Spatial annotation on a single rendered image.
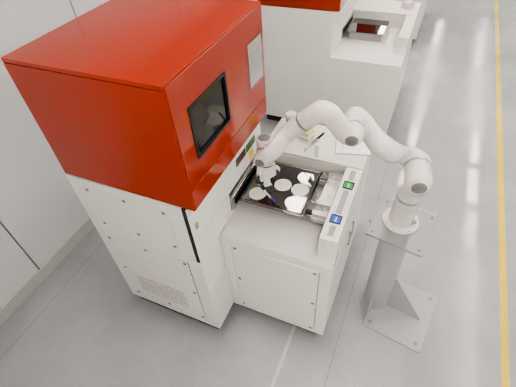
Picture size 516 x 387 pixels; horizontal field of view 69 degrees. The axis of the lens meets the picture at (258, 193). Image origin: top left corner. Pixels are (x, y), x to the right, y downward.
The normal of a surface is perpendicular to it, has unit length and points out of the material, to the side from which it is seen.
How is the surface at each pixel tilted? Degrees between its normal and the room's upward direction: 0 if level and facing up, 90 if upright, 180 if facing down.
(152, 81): 0
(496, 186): 0
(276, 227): 0
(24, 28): 90
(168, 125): 90
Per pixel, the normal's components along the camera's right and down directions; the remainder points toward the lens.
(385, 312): -0.06, -0.71
